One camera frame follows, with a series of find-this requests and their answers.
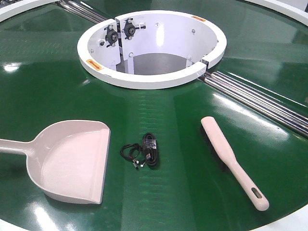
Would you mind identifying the steel rollers gap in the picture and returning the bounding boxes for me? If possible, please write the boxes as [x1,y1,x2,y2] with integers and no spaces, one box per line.
[57,0,108,24]
[199,71,308,138]

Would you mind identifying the thin black cable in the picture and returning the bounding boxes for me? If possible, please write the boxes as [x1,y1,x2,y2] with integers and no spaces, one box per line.
[119,143,145,170]

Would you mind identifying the pink plastic dustpan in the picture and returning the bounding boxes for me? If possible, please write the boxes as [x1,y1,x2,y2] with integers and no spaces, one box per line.
[0,120,111,204]

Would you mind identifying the white inner conveyor ring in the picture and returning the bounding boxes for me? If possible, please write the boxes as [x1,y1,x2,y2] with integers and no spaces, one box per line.
[77,10,227,90]

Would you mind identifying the steel rollers far gap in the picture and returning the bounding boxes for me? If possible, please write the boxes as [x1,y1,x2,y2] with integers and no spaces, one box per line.
[57,0,108,24]

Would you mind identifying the green conveyor belt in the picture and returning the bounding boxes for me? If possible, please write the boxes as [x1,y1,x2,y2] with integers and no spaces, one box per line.
[0,3,308,231]

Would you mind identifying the pink hand brush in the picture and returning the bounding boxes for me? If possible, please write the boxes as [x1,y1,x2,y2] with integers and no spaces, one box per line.
[201,116,270,211]

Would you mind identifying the right black bearing mount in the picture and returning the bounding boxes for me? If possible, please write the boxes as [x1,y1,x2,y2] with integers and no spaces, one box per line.
[121,18,146,40]

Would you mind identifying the black bearing mount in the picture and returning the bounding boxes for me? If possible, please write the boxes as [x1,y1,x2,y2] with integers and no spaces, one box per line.
[121,18,146,40]
[104,25,119,48]

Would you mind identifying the white outer conveyor rim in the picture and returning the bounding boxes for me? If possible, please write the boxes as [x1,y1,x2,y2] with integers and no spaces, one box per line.
[0,0,308,25]

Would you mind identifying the thick black bagged usb cable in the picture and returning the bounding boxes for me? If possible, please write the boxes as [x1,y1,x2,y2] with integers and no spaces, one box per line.
[141,133,160,169]

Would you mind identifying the steel rollers right gap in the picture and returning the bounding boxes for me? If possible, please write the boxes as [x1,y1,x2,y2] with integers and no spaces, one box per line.
[199,71,308,138]

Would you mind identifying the left black bearing mount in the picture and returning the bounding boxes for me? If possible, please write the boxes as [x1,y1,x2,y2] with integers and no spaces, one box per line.
[104,25,119,48]

